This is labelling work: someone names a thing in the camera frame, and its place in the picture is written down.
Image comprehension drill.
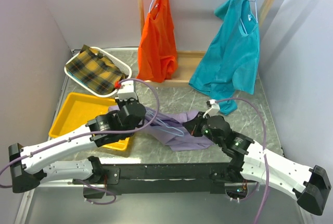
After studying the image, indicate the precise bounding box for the blue hanger under teal shirt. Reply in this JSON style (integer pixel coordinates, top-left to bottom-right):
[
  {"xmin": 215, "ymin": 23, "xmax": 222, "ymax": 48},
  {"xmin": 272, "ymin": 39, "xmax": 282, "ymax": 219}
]
[{"xmin": 240, "ymin": 0, "xmax": 259, "ymax": 35}]

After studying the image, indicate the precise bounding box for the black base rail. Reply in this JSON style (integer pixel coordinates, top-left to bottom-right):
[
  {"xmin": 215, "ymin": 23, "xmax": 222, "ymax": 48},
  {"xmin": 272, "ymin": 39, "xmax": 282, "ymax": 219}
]
[{"xmin": 84, "ymin": 156, "xmax": 258, "ymax": 201}]

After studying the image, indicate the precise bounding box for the wooden clothes rack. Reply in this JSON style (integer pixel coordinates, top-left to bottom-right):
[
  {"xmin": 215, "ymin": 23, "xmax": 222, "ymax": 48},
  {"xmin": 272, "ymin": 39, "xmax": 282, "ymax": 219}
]
[{"xmin": 137, "ymin": 0, "xmax": 275, "ymax": 87}]

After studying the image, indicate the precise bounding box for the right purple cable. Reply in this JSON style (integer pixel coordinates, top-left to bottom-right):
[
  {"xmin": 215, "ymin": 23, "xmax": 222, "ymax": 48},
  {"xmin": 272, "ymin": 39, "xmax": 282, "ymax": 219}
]
[{"xmin": 214, "ymin": 97, "xmax": 269, "ymax": 224}]

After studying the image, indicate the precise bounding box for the white perforated basket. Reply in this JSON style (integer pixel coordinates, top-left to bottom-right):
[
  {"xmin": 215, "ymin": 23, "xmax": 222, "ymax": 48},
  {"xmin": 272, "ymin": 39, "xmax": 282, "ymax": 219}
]
[{"xmin": 64, "ymin": 46, "xmax": 133, "ymax": 99}]

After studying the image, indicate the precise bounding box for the yellow plastic tray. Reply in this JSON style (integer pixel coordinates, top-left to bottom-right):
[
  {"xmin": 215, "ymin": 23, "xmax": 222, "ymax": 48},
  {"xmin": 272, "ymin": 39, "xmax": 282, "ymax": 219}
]
[{"xmin": 49, "ymin": 92, "xmax": 117, "ymax": 138}]

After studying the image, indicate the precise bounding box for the purple t-shirt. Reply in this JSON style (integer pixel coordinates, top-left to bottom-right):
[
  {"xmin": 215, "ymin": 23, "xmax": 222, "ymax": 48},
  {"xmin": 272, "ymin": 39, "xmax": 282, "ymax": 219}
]
[{"xmin": 108, "ymin": 104, "xmax": 215, "ymax": 152}]

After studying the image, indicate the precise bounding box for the teal t-shirt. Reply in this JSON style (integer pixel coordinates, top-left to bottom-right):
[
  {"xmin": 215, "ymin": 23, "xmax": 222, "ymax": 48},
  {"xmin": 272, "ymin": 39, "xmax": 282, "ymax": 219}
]
[{"xmin": 189, "ymin": 0, "xmax": 260, "ymax": 115}]

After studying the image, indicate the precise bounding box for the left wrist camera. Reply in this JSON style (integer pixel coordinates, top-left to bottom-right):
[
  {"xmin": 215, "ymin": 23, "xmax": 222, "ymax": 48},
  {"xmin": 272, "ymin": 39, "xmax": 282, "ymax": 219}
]
[{"xmin": 114, "ymin": 80, "xmax": 138, "ymax": 101}]

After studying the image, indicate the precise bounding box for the orange t-shirt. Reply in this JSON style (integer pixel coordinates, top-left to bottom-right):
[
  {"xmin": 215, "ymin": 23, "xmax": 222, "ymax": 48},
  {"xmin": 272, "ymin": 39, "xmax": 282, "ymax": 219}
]
[{"xmin": 137, "ymin": 0, "xmax": 178, "ymax": 83}]

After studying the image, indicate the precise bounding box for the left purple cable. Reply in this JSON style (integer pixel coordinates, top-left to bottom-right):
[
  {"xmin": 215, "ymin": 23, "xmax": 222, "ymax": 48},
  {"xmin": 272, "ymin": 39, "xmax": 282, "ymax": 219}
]
[{"xmin": 0, "ymin": 78, "xmax": 161, "ymax": 206}]

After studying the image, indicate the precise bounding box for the blue wire hanger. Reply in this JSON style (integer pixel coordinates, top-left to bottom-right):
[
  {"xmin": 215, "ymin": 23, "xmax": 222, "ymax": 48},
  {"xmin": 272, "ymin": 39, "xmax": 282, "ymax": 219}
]
[{"xmin": 150, "ymin": 113, "xmax": 184, "ymax": 137}]

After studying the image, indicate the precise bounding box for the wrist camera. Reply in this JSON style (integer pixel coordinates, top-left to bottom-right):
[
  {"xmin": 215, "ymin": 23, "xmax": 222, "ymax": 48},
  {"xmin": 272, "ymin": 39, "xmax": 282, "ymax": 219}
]
[
  {"xmin": 114, "ymin": 80, "xmax": 138, "ymax": 101},
  {"xmin": 203, "ymin": 99, "xmax": 220, "ymax": 118}
]

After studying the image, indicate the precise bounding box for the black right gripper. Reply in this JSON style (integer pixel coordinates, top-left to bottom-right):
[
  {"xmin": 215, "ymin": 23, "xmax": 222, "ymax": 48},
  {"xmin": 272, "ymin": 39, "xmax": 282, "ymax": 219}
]
[{"xmin": 183, "ymin": 111, "xmax": 224, "ymax": 147}]

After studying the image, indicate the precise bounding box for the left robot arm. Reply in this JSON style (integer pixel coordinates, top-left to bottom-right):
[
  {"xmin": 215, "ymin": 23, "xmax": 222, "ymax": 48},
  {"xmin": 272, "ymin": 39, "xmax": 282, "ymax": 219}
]
[{"xmin": 8, "ymin": 99, "xmax": 146, "ymax": 193}]

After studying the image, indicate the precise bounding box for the purple cable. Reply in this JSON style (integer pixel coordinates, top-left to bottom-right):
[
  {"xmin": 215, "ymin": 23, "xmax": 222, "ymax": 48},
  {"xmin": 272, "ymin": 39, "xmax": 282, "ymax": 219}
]
[
  {"xmin": 0, "ymin": 78, "xmax": 161, "ymax": 206},
  {"xmin": 214, "ymin": 97, "xmax": 269, "ymax": 224}
]

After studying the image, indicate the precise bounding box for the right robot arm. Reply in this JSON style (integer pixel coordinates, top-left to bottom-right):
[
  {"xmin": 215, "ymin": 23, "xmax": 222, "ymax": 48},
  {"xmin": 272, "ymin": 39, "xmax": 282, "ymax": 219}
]
[{"xmin": 183, "ymin": 112, "xmax": 331, "ymax": 216}]

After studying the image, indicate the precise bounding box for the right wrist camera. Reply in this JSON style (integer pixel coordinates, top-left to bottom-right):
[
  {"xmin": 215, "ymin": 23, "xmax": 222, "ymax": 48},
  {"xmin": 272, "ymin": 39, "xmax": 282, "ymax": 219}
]
[{"xmin": 203, "ymin": 99, "xmax": 220, "ymax": 118}]

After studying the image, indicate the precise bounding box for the yellow plaid cloth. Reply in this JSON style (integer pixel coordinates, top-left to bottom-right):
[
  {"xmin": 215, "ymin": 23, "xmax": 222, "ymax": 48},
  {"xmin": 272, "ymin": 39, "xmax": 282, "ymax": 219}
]
[{"xmin": 65, "ymin": 44, "xmax": 131, "ymax": 96}]

